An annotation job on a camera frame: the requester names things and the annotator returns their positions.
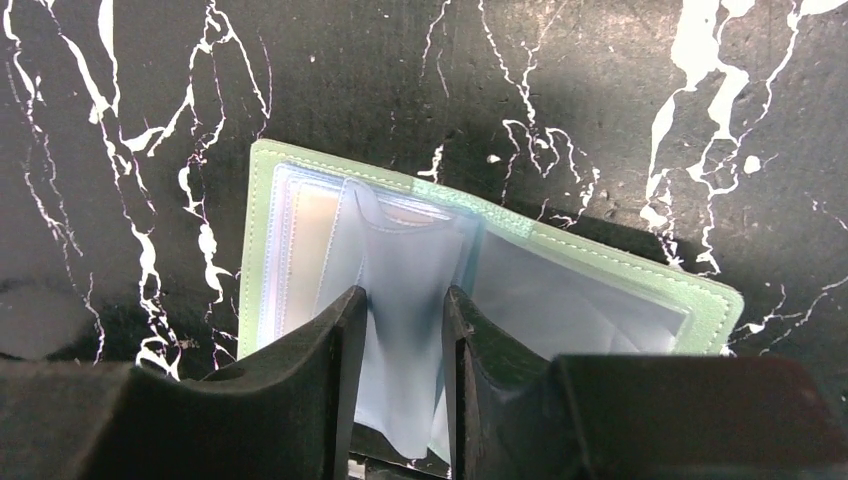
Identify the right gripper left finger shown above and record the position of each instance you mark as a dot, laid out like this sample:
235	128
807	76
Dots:
284	412

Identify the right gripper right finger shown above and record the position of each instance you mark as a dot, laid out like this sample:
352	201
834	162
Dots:
515	415

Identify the green card holder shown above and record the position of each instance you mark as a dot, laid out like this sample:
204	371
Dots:
317	224

